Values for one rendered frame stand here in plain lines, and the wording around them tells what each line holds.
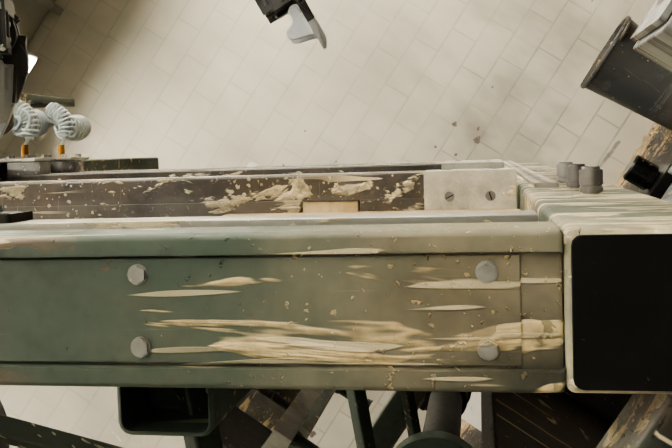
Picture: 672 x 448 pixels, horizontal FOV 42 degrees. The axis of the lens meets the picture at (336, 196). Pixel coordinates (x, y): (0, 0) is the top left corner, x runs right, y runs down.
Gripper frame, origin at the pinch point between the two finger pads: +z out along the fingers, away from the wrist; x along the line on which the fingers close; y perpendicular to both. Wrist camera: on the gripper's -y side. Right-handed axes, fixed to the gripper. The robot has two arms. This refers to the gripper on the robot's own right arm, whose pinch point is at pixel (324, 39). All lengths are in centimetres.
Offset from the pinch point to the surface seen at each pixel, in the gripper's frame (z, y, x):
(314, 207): 27.6, 13.1, 32.6
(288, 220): 30, 12, 70
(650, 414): 56, -6, 94
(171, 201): 16.4, 30.7, 31.9
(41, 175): -14, 68, -29
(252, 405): 55, 63, -67
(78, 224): 20, 31, 69
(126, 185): 10.9, 35.4, 31.7
